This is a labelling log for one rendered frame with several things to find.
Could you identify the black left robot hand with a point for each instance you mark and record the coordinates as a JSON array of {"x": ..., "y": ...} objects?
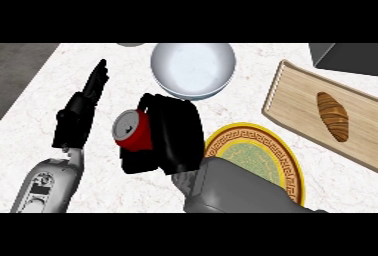
[{"x": 79, "y": 110}]

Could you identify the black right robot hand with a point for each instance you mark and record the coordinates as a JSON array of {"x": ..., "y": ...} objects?
[{"x": 175, "y": 133}]

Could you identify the red can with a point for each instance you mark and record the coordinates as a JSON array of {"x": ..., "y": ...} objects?
[{"x": 132, "y": 130}]

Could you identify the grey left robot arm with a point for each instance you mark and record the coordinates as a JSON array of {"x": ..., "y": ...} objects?
[{"x": 46, "y": 185}]

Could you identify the yellow patterned plate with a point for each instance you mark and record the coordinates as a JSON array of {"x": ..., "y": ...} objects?
[{"x": 260, "y": 156}]

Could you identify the white bowl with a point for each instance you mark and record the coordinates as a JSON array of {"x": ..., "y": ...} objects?
[{"x": 192, "y": 70}]

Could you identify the grey round object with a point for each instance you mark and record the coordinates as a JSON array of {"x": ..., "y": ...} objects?
[{"x": 130, "y": 44}]

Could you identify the wooden cutting board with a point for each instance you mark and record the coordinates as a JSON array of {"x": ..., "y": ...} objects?
[{"x": 319, "y": 113}]

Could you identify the brown croissant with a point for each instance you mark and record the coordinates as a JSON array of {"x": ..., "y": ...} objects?
[{"x": 333, "y": 116}]

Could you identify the dark grey appliance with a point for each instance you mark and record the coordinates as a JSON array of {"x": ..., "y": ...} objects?
[{"x": 347, "y": 58}]

